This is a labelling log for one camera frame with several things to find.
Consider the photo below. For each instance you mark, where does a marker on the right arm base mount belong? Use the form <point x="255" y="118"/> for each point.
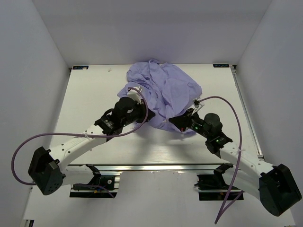
<point x="212" y="187"/>

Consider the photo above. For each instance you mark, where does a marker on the lilac zip jacket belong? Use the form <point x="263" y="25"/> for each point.
<point x="168" y="90"/>

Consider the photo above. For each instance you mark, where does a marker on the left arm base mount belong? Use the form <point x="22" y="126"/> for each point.
<point x="103" y="184"/>

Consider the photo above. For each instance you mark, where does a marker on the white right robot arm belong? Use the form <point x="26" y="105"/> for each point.
<point x="273" y="185"/>

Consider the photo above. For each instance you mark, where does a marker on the aluminium table front rail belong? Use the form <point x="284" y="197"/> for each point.
<point x="154" y="167"/>

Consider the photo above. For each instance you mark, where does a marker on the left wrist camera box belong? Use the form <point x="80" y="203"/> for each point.
<point x="125" y="103"/>

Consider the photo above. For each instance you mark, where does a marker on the dark left corner label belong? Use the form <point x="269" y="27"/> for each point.
<point x="85" y="67"/>

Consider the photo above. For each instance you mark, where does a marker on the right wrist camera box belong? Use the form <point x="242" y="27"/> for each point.
<point x="212" y="121"/>

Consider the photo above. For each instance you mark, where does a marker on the white front cover board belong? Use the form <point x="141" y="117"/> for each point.
<point x="146" y="199"/>

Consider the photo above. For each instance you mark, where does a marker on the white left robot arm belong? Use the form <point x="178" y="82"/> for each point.
<point x="97" y="134"/>

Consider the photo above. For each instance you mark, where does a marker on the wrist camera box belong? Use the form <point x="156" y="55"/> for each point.
<point x="212" y="121"/>
<point x="125" y="103"/>

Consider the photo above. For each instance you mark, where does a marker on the dark table corner label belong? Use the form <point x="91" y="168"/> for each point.
<point x="220" y="65"/>

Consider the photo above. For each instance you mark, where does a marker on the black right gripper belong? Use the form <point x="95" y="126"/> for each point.
<point x="182" y="122"/>

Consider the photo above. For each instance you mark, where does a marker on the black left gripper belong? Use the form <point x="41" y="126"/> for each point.
<point x="142" y="108"/>

